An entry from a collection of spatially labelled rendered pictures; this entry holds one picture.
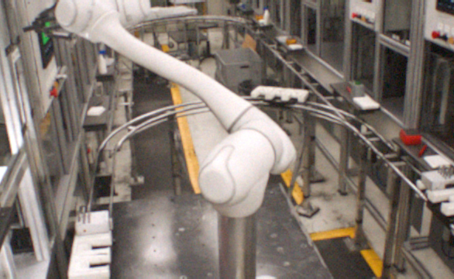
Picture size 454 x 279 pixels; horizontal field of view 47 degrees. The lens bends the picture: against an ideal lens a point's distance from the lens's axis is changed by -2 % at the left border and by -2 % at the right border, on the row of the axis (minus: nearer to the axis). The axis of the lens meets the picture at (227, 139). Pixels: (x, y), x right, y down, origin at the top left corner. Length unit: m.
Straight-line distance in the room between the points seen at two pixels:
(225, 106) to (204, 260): 1.03
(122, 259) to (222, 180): 1.23
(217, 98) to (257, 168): 0.26
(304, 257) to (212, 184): 1.14
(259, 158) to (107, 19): 0.51
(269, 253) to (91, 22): 1.33
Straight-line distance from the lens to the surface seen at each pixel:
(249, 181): 1.21
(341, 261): 3.41
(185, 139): 5.16
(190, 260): 2.29
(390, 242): 3.06
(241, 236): 1.33
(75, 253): 2.07
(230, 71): 5.22
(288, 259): 2.27
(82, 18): 1.35
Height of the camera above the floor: 2.02
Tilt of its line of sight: 23 degrees down
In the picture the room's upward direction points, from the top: 3 degrees counter-clockwise
